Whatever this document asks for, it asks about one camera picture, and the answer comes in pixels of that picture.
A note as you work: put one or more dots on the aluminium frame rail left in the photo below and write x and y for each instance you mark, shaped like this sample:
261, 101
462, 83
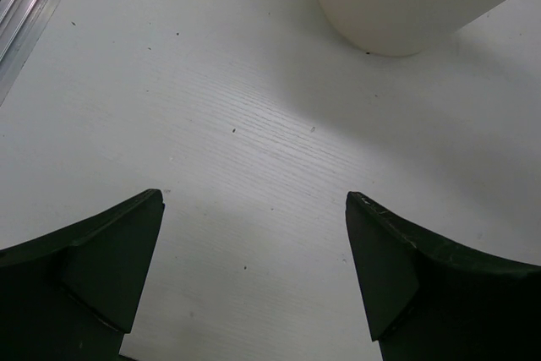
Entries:
25, 1

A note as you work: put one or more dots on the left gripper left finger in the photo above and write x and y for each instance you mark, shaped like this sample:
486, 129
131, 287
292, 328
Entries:
73, 294

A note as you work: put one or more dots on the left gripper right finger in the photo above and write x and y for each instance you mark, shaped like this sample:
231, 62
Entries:
427, 297

